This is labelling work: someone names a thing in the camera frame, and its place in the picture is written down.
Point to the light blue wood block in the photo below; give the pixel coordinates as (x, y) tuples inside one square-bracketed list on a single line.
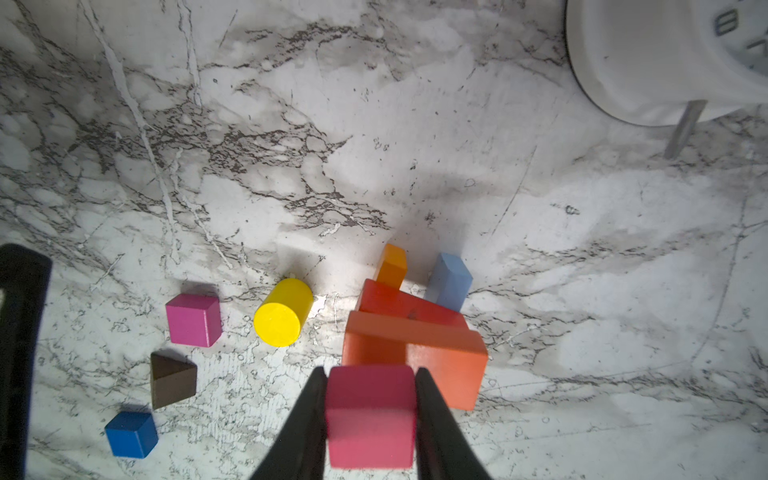
[(449, 283)]

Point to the orange-red wood block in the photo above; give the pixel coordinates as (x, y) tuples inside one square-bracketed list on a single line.
[(455, 357)]

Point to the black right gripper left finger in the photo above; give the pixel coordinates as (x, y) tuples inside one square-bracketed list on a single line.
[(299, 450)]

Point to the dark blue wood cube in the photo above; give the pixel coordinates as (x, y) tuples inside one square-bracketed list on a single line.
[(132, 434)]

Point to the red wood block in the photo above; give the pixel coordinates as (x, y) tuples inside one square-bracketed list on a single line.
[(379, 298)]

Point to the magenta wood cube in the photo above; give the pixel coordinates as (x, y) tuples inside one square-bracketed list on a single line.
[(194, 320), (371, 416)]

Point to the orange wood bar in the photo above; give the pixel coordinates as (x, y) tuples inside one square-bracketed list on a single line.
[(392, 267)]

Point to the white round alarm clock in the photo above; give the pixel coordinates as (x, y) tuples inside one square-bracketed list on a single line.
[(669, 63)]

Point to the yellow wood cylinder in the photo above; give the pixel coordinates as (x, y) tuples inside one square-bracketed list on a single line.
[(280, 318)]

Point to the brown wood block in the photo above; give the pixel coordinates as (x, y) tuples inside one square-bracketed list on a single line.
[(171, 380)]

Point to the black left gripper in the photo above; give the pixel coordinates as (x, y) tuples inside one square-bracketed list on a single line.
[(25, 276)]

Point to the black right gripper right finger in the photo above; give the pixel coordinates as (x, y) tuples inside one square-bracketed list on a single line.
[(441, 449)]

